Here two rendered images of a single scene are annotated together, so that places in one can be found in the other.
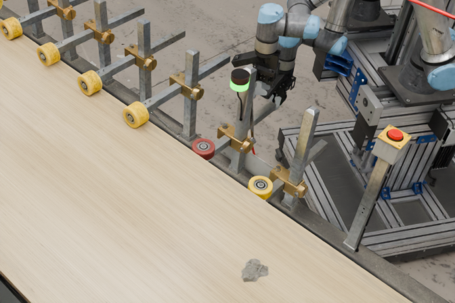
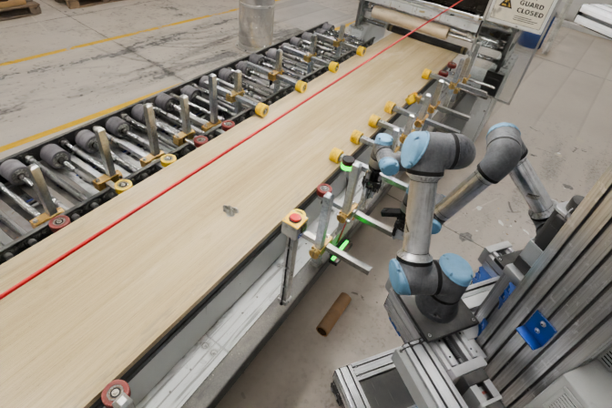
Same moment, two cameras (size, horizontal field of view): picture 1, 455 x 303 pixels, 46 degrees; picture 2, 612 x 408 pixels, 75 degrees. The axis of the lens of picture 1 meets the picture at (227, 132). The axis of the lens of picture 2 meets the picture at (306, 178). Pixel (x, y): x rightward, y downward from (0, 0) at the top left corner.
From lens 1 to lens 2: 1.77 m
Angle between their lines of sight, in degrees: 59
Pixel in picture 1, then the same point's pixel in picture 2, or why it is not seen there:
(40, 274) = (225, 140)
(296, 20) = (382, 152)
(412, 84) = not seen: hidden behind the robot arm
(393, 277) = (259, 326)
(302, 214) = (307, 270)
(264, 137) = not seen: hidden behind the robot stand
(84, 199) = (271, 147)
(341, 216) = (379, 377)
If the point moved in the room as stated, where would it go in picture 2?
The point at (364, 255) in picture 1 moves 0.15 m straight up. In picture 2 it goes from (277, 309) to (279, 289)
